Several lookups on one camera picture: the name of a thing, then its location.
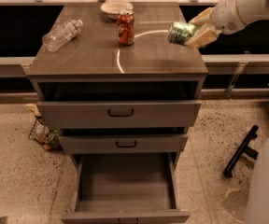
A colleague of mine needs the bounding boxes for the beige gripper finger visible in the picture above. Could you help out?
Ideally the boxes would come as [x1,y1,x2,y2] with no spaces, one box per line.
[185,23,221,49]
[190,7,214,26]

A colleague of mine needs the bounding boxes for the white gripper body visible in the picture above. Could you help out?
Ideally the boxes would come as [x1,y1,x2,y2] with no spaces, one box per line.
[210,0,246,35]

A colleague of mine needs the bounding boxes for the green soda can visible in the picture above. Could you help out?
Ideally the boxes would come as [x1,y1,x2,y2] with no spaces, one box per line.
[168,21,200,46]

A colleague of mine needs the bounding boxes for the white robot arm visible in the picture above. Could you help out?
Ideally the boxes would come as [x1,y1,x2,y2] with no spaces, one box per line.
[186,0,269,224]

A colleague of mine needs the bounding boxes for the red soda can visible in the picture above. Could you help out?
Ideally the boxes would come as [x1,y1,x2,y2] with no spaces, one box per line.
[117,8,135,45]

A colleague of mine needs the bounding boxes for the grey drawer cabinet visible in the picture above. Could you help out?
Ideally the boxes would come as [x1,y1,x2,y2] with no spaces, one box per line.
[25,5,208,170]

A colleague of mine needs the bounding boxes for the top grey drawer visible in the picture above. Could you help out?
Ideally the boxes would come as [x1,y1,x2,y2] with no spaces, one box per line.
[37,101,201,129]

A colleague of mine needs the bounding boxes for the grey drawer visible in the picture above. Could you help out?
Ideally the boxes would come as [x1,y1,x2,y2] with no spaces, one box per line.
[61,153,191,224]
[59,134,188,154]
[37,101,201,129]

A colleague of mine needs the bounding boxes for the middle grey drawer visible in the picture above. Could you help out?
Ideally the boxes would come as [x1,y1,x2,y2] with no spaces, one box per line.
[59,134,188,154]

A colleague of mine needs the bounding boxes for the bottom grey drawer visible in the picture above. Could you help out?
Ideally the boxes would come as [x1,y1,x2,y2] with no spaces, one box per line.
[61,153,191,224]

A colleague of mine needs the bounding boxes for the white bowl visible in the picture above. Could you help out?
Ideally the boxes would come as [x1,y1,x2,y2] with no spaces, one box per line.
[101,1,134,20]

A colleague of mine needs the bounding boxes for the black stand leg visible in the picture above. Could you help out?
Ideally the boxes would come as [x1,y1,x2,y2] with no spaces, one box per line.
[223,125,259,178]

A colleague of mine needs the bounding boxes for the clear plastic water bottle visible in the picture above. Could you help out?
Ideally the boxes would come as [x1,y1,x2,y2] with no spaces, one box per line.
[42,20,83,51]

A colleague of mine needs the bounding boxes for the wire basket with items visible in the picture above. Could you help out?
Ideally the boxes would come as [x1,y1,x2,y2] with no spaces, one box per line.
[29,119,61,151]

